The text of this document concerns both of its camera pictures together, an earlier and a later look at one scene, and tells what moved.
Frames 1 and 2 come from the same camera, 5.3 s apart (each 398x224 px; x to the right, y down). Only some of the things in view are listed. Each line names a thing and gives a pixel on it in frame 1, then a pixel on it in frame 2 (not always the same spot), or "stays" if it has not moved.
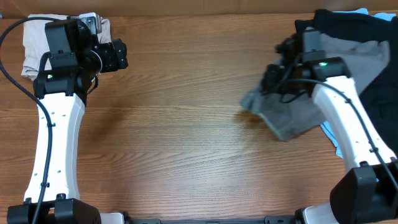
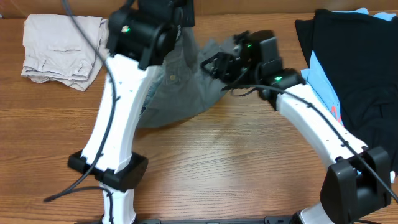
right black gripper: x=270 y=85 -> x=222 y=66
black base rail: x=273 y=219 stays
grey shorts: x=293 y=114 -> x=185 y=86
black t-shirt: x=380 y=96 stays
